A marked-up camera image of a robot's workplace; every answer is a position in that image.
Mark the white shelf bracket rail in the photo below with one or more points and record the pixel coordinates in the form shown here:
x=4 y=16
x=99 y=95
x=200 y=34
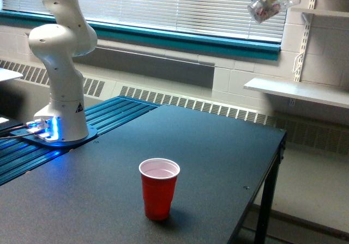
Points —
x=300 y=58

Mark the black table leg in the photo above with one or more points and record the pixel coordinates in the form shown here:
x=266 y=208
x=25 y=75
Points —
x=268 y=195

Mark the teal window sill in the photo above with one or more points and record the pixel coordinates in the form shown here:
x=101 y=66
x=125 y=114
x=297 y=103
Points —
x=188 y=42

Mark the white upper wall shelf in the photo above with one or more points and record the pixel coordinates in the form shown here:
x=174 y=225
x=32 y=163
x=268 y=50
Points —
x=321 y=12

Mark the red plastic cup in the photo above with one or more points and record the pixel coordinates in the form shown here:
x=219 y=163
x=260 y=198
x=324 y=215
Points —
x=158 y=176

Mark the clear plastic cup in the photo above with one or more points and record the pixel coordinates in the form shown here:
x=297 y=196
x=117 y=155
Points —
x=261 y=13

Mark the baseboard radiator vent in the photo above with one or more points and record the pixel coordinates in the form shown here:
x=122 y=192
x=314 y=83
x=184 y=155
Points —
x=306 y=132

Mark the blue slotted aluminium rails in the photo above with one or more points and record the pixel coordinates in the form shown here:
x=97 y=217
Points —
x=19 y=156

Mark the white board at left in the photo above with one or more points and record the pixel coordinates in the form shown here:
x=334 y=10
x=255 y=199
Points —
x=6 y=75

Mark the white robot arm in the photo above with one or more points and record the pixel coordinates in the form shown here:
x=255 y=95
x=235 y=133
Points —
x=63 y=120

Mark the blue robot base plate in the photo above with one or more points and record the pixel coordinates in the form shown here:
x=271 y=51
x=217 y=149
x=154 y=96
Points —
x=93 y=133

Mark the white wall shelf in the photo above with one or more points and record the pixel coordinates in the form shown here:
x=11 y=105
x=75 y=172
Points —
x=321 y=12
x=317 y=93

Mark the white lower wall shelf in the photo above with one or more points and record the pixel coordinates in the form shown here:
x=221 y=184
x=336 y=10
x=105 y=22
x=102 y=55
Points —
x=317 y=93

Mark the white window blinds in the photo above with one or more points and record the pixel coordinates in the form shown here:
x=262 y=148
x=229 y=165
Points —
x=220 y=18

